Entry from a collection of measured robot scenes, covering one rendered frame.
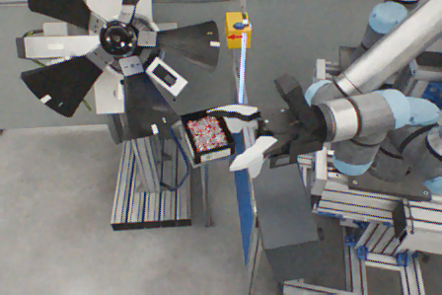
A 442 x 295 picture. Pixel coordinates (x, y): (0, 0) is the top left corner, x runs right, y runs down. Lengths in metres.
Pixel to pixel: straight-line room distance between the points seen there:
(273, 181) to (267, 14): 1.45
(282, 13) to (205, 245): 1.37
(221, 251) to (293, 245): 1.36
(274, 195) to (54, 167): 2.01
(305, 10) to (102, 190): 1.63
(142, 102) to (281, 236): 0.77
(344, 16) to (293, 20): 0.30
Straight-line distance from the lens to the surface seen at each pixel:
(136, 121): 1.31
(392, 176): 1.14
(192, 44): 1.32
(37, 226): 2.39
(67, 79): 1.38
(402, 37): 0.81
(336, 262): 1.92
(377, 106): 0.68
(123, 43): 1.29
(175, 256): 2.09
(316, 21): 2.24
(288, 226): 0.75
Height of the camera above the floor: 1.90
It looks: 47 degrees down
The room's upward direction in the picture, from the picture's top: straight up
